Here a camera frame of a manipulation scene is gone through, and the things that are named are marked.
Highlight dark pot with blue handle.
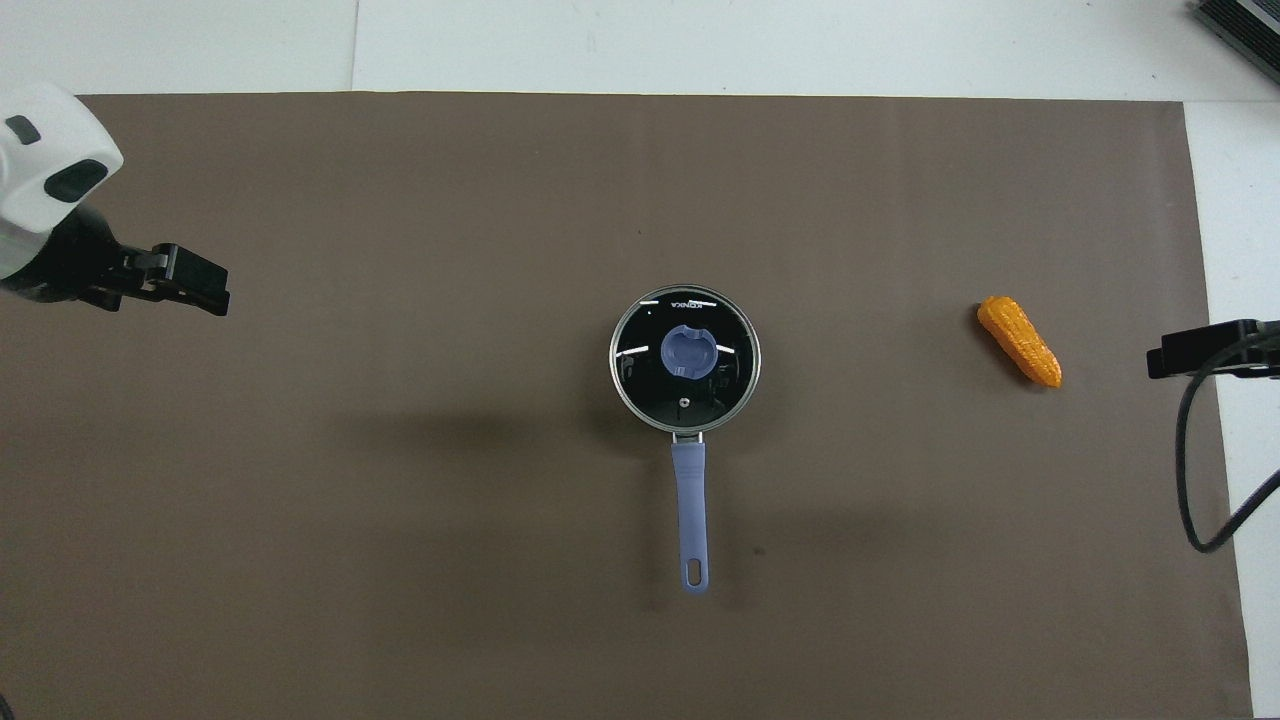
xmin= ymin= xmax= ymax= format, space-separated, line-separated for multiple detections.
xmin=609 ymin=286 xmax=762 ymax=596

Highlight brown table mat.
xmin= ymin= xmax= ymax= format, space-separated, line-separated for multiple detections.
xmin=0 ymin=92 xmax=1255 ymax=720

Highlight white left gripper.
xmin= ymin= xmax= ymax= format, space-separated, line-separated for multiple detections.
xmin=0 ymin=82 xmax=231 ymax=318

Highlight grey ridged metal device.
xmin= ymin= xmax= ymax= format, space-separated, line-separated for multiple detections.
xmin=1190 ymin=0 xmax=1280 ymax=87

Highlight orange toy corn cob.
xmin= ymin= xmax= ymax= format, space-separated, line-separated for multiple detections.
xmin=977 ymin=295 xmax=1064 ymax=390

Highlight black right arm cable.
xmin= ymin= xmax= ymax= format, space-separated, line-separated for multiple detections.
xmin=1176 ymin=338 xmax=1280 ymax=554

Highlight glass lid with blue knob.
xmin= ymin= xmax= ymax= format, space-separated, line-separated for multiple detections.
xmin=610 ymin=287 xmax=761 ymax=434

